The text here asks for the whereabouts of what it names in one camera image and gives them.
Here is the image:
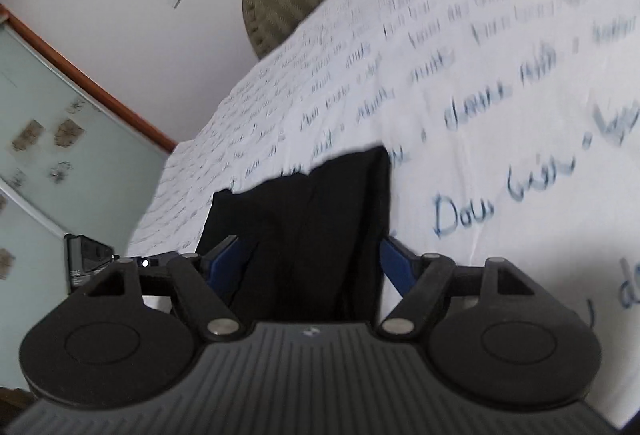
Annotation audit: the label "wardrobe with floral glass door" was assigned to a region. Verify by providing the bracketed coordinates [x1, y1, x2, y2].
[1, 21, 167, 389]

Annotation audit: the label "black pants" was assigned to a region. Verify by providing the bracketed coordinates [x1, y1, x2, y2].
[196, 146, 390, 323]

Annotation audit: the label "black box by wardrobe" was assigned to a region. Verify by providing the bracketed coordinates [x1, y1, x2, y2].
[64, 233, 117, 292]

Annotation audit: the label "white script-print bedsheet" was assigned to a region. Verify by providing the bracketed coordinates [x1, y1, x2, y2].
[128, 0, 639, 425]

